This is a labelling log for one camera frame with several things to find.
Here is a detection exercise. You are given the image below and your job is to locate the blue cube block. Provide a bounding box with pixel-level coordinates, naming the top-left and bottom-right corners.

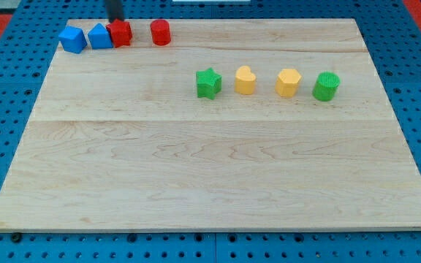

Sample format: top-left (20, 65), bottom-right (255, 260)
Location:
top-left (58, 26), bottom-right (87, 53)

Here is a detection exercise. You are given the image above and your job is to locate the light wooden board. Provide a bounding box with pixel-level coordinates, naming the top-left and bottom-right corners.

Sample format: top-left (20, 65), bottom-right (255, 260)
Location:
top-left (0, 19), bottom-right (421, 233)

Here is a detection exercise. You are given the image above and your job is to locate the green star block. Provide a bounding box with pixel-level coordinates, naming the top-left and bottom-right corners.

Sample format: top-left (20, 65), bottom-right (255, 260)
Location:
top-left (196, 68), bottom-right (222, 100)

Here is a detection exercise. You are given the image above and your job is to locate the yellow heart block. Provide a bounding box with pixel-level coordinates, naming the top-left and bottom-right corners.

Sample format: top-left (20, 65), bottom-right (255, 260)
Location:
top-left (235, 66), bottom-right (257, 95)

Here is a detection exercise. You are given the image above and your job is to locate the yellow hexagon block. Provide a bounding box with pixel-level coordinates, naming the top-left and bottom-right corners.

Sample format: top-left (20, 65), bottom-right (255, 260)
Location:
top-left (275, 69), bottom-right (302, 98)

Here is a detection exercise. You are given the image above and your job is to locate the red cylinder block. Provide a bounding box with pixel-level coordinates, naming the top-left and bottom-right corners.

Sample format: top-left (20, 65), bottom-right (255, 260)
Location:
top-left (150, 19), bottom-right (171, 46)

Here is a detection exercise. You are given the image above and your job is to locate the green cylinder block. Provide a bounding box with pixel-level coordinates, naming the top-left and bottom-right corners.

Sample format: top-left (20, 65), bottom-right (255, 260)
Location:
top-left (312, 72), bottom-right (341, 102)

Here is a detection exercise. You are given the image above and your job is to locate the red star block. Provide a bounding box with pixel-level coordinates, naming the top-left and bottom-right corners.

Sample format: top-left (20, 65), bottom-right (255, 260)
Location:
top-left (106, 19), bottom-right (133, 47)

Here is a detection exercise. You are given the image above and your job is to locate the blue triangular prism block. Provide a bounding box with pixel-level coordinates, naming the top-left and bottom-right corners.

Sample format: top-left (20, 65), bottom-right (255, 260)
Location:
top-left (88, 23), bottom-right (113, 49)

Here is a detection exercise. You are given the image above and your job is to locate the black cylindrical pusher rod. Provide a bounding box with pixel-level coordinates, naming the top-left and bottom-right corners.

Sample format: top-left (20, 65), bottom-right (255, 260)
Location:
top-left (104, 0), bottom-right (124, 23)

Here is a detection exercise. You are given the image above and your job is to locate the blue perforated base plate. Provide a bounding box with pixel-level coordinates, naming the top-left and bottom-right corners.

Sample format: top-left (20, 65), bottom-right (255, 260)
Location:
top-left (0, 1), bottom-right (421, 262)

